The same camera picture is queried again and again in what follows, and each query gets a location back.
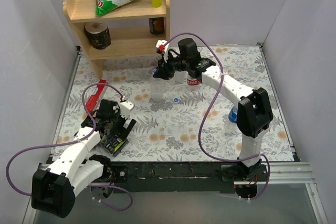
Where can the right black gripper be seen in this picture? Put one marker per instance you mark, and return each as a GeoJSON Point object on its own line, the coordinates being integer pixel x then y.
{"type": "Point", "coordinates": [167, 66]}

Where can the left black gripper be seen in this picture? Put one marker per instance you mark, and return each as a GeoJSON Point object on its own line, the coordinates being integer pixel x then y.
{"type": "Point", "coordinates": [115, 135]}

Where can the clear plastic bottle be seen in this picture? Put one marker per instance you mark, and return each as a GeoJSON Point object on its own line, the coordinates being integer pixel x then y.
{"type": "Point", "coordinates": [156, 88]}

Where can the clear bottle red label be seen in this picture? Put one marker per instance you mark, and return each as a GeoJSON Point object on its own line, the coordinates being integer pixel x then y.
{"type": "Point", "coordinates": [192, 81]}

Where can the blue label water bottle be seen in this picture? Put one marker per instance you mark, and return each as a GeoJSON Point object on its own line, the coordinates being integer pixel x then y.
{"type": "Point", "coordinates": [232, 116]}

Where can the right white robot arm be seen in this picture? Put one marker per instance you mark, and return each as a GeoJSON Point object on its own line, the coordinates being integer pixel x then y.
{"type": "Point", "coordinates": [254, 112]}

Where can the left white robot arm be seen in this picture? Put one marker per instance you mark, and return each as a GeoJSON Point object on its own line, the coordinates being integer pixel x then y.
{"type": "Point", "coordinates": [54, 189]}

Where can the white bottle black cap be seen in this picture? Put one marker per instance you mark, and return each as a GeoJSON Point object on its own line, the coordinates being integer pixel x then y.
{"type": "Point", "coordinates": [179, 77]}

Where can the black green product box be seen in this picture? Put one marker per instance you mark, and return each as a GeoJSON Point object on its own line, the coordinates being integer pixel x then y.
{"type": "Point", "coordinates": [112, 144]}

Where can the red rectangular box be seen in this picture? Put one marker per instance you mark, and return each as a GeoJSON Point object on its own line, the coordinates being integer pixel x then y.
{"type": "Point", "coordinates": [95, 95]}

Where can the dark can on shelf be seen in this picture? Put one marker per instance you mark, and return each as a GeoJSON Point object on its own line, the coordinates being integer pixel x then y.
{"type": "Point", "coordinates": [156, 25]}

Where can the wooden shelf unit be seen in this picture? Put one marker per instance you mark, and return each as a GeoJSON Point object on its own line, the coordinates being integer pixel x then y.
{"type": "Point", "coordinates": [125, 42]}

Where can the dark round canister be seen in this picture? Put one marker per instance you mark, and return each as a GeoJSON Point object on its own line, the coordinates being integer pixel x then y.
{"type": "Point", "coordinates": [98, 35]}

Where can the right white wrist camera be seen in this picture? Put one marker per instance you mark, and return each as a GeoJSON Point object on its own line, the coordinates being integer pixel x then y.
{"type": "Point", "coordinates": [162, 47]}

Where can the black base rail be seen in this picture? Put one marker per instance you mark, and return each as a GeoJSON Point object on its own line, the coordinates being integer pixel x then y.
{"type": "Point", "coordinates": [179, 176]}

